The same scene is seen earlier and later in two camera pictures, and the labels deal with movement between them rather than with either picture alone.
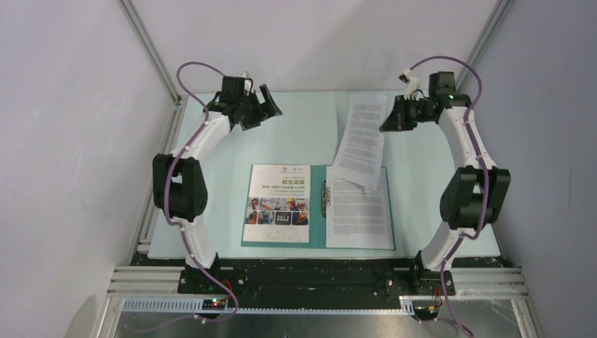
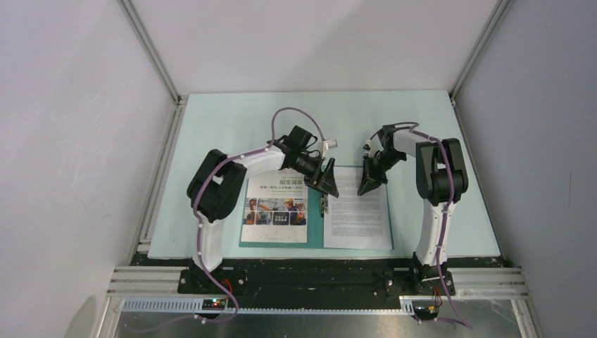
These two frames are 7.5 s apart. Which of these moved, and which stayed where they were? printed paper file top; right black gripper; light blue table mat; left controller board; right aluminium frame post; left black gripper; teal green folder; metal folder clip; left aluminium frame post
Moved: teal green folder; right black gripper; left black gripper
Stayed: right aluminium frame post; left controller board; printed paper file top; metal folder clip; light blue table mat; left aluminium frame post
